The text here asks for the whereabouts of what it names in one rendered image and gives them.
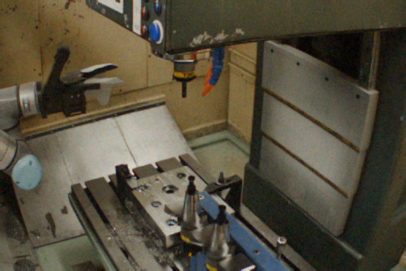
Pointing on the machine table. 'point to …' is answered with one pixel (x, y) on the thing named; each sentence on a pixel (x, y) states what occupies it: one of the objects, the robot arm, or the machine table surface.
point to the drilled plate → (155, 219)
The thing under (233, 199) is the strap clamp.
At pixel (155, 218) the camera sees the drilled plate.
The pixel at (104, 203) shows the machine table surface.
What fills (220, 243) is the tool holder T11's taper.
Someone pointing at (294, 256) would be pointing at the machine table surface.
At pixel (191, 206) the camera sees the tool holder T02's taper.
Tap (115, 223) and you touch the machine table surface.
